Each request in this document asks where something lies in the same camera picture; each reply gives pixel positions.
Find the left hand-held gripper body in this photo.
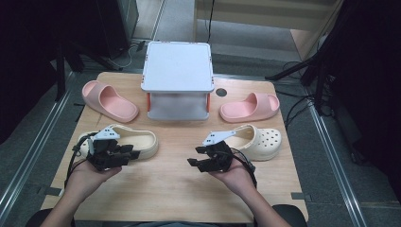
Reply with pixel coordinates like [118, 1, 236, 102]
[86, 125, 127, 173]

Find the black hanging cable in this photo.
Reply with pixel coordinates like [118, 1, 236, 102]
[205, 0, 216, 44]

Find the black floor cable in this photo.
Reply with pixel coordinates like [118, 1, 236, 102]
[277, 90, 318, 129]

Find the dark rounded object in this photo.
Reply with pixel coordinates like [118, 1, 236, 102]
[26, 207, 77, 227]
[271, 203, 309, 227]

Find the black cabinet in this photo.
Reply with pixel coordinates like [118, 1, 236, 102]
[94, 0, 140, 60]

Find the black tripod stand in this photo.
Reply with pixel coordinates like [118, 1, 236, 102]
[264, 50, 337, 116]
[53, 37, 125, 102]

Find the cream perforated clog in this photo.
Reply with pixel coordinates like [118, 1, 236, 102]
[225, 123, 283, 162]
[77, 123, 160, 162]

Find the person's right hand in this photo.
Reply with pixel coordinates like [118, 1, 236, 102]
[209, 158, 258, 197]

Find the pink slipper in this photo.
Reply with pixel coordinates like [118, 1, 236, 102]
[218, 92, 281, 124]
[81, 79, 140, 124]

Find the dark tape strip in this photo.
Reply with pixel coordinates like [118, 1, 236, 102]
[37, 185, 63, 197]
[290, 191, 313, 202]

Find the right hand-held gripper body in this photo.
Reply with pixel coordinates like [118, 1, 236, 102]
[201, 130, 236, 174]

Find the metal floor rail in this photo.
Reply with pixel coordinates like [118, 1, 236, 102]
[0, 89, 75, 217]
[305, 102, 369, 227]

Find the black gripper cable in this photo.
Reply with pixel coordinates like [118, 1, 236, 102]
[63, 131, 98, 188]
[231, 147, 258, 190]

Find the person's left hand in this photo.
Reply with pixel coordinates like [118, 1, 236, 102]
[64, 160, 123, 198]

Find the white floor cable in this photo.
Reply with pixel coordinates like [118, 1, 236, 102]
[108, 45, 137, 69]

